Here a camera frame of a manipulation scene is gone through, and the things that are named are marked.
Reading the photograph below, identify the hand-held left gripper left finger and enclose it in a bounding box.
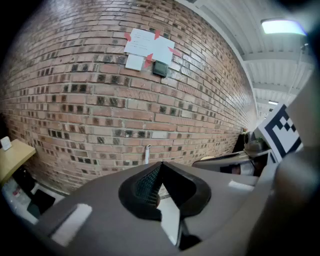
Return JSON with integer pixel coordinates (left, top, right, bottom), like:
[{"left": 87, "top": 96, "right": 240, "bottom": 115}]
[{"left": 32, "top": 161, "right": 182, "bottom": 256}]

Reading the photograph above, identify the black box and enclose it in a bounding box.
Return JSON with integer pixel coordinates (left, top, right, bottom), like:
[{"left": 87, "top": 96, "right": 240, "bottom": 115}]
[{"left": 26, "top": 188, "right": 56, "bottom": 217}]

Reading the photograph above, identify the small white desk device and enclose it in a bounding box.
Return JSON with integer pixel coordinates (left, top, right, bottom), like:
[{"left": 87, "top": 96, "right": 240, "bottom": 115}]
[{"left": 0, "top": 136, "right": 12, "bottom": 151}]

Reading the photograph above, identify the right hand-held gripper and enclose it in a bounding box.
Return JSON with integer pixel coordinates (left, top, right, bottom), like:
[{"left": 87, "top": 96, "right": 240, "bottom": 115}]
[{"left": 191, "top": 101, "right": 304, "bottom": 178}]

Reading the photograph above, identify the white paper notice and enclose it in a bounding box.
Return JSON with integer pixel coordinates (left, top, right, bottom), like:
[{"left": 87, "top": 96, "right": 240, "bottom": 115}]
[{"left": 123, "top": 27, "right": 176, "bottom": 69}]

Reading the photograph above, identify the rectangular wooden desk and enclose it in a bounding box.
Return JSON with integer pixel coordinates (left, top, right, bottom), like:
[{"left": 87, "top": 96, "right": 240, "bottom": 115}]
[{"left": 0, "top": 138, "right": 37, "bottom": 186}]

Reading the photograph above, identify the ceiling light panel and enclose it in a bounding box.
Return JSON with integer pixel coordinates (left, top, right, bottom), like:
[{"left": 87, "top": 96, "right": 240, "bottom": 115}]
[{"left": 260, "top": 18, "right": 308, "bottom": 36}]

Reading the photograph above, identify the clear plastic bottle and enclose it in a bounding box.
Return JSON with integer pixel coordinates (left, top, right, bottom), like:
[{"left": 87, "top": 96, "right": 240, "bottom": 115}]
[{"left": 3, "top": 178, "right": 30, "bottom": 209}]

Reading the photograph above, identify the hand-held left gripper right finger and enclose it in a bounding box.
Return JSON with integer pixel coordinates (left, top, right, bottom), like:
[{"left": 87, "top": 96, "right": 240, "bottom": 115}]
[{"left": 161, "top": 161, "right": 262, "bottom": 256}]

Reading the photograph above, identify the white wall switch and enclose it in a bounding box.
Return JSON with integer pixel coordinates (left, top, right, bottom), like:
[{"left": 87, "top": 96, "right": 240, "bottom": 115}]
[{"left": 125, "top": 54, "right": 146, "bottom": 72}]

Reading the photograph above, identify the black wall control panel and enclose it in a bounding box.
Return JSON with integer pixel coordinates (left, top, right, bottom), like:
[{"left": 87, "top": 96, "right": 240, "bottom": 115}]
[{"left": 152, "top": 60, "right": 169, "bottom": 78}]

